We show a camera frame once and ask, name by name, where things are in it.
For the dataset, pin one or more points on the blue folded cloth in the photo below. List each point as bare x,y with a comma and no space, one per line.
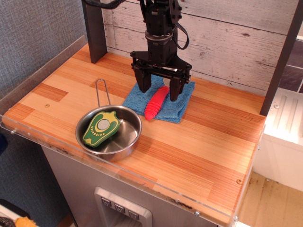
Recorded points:
170,111

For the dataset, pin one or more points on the silver dispenser panel with buttons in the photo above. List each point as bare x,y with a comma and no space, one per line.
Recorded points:
116,211

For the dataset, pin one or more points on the dark left shelf post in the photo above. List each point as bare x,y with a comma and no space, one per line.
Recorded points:
95,31

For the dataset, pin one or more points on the yellow object at corner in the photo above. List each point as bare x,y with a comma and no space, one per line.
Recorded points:
24,222

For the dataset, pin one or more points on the dark shelf post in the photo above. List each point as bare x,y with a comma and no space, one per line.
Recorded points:
283,59
95,31

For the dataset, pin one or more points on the dark right shelf post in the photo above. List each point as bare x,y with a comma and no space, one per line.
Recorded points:
283,59

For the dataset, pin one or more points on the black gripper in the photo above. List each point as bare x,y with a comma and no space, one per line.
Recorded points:
161,59

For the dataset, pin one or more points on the spoon with red handle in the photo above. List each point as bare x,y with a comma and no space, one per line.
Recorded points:
155,103

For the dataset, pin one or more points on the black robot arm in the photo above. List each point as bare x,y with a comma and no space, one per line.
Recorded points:
161,18

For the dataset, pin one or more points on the green yellow toy pepper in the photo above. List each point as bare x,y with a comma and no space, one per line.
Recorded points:
102,126

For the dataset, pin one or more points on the clear acrylic edge guard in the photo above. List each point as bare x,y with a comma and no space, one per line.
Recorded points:
200,164

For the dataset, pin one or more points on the small steel saucepan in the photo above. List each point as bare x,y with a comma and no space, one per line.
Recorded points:
121,144

